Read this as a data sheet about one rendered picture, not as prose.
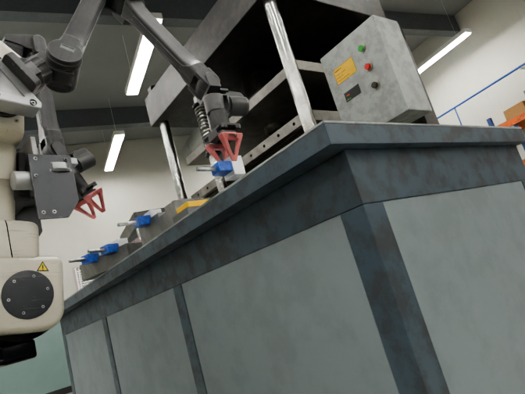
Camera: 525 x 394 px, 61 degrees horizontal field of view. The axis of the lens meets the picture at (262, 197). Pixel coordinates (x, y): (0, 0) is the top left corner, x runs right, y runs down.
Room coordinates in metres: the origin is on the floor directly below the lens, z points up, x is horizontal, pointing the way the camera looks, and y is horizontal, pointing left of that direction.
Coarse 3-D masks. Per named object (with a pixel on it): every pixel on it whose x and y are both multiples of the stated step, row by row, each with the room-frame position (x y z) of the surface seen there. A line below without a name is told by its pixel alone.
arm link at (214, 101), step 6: (210, 96) 1.13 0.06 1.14; (216, 96) 1.13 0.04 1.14; (222, 96) 1.14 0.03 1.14; (228, 96) 1.16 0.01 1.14; (204, 102) 1.14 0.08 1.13; (210, 102) 1.13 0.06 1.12; (216, 102) 1.13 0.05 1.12; (222, 102) 1.14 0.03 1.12; (228, 102) 1.16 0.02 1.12; (210, 108) 1.13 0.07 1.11; (216, 108) 1.12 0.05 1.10; (222, 108) 1.13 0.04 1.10; (228, 108) 1.16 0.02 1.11; (210, 114) 1.15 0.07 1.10
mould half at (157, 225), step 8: (176, 200) 1.14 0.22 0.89; (184, 200) 1.16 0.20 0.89; (192, 200) 1.17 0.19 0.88; (168, 208) 1.17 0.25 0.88; (176, 208) 1.14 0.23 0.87; (160, 216) 1.21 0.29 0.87; (168, 216) 1.17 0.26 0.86; (152, 224) 1.26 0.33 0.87; (160, 224) 1.22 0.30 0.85; (168, 224) 1.18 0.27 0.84; (144, 232) 1.31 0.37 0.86; (152, 232) 1.27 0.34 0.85; (160, 232) 1.23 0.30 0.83; (144, 240) 1.32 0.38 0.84
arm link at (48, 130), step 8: (32, 40) 1.29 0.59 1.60; (40, 40) 1.30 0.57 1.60; (40, 48) 1.30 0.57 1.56; (48, 88) 1.33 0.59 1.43; (40, 96) 1.31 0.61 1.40; (48, 96) 1.33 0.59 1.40; (48, 104) 1.33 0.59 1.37; (40, 112) 1.31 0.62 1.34; (48, 112) 1.32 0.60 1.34; (40, 120) 1.31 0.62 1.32; (48, 120) 1.32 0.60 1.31; (56, 120) 1.34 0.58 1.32; (40, 128) 1.32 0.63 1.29; (48, 128) 1.31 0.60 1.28; (56, 128) 1.33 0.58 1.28; (40, 136) 1.33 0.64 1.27; (48, 136) 1.31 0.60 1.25; (56, 136) 1.32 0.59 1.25; (40, 144) 1.33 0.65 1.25; (48, 144) 1.30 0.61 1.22; (64, 144) 1.34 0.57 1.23; (40, 152) 1.34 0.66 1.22; (48, 152) 1.31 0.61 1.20
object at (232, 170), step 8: (224, 160) 1.15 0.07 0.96; (240, 160) 1.14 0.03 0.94; (200, 168) 1.08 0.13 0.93; (208, 168) 1.10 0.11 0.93; (216, 168) 1.11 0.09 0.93; (224, 168) 1.11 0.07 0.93; (232, 168) 1.13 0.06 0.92; (240, 168) 1.14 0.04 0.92; (216, 176) 1.14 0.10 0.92; (224, 176) 1.16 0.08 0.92; (232, 176) 1.13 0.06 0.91; (240, 176) 1.15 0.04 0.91
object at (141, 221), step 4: (148, 212) 1.28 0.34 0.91; (152, 212) 1.28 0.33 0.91; (156, 212) 1.28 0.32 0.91; (160, 212) 1.29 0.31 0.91; (140, 216) 1.25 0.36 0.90; (144, 216) 1.26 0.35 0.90; (148, 216) 1.27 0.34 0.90; (152, 216) 1.27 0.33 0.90; (136, 220) 1.26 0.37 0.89; (140, 220) 1.25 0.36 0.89; (144, 220) 1.26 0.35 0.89; (148, 220) 1.27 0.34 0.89; (120, 224) 1.23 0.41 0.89; (124, 224) 1.24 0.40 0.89; (128, 224) 1.25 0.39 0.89; (132, 224) 1.25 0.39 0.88; (136, 224) 1.26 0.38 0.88; (140, 224) 1.25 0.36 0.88; (144, 224) 1.26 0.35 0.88; (148, 224) 1.28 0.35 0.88; (136, 228) 1.28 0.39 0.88
